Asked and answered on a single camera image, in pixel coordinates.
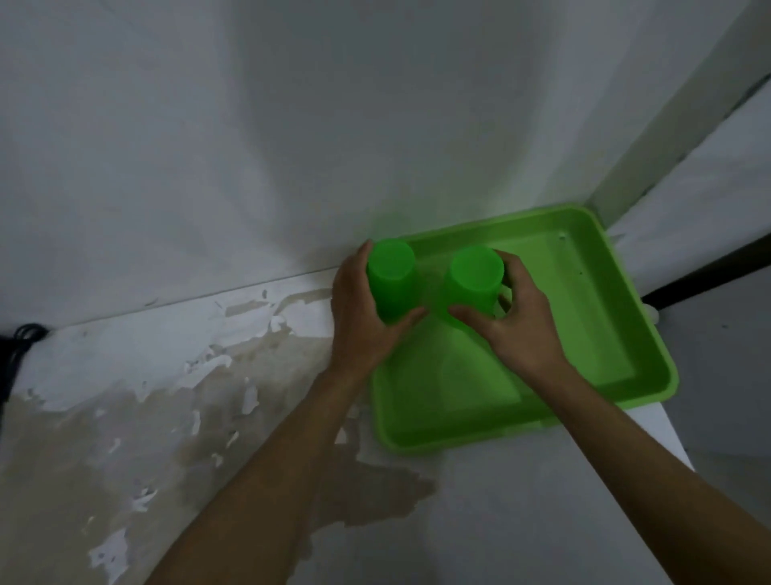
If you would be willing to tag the green plastic cup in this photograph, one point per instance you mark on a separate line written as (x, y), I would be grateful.
(391, 277)
(473, 277)

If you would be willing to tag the person's right hand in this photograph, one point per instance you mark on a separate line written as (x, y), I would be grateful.
(530, 337)

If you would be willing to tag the green plastic tray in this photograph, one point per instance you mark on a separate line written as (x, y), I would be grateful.
(602, 313)

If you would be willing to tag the person's right forearm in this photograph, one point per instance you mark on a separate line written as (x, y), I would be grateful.
(650, 482)

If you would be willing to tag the person's left forearm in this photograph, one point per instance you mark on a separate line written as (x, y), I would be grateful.
(265, 482)

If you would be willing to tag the person's left hand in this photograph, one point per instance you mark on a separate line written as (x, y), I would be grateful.
(355, 325)

